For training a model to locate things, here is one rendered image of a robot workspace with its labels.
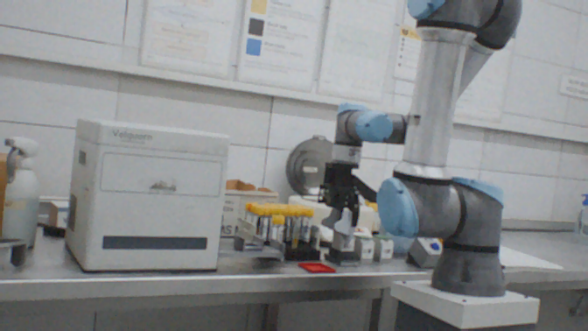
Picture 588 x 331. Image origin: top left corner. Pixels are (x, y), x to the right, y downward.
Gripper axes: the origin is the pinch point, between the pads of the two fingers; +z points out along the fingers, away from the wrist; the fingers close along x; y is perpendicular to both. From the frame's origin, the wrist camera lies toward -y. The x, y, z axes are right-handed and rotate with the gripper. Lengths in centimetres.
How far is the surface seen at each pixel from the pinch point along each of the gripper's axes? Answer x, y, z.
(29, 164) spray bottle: -13, 76, -12
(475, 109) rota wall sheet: -59, -97, -45
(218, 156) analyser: 8.6, 40.1, -19.2
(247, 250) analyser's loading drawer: 6.7, 30.0, 1.6
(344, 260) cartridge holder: 3.9, 1.6, 4.7
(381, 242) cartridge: 0.6, -12.0, 0.6
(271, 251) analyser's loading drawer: 6.3, 23.5, 2.1
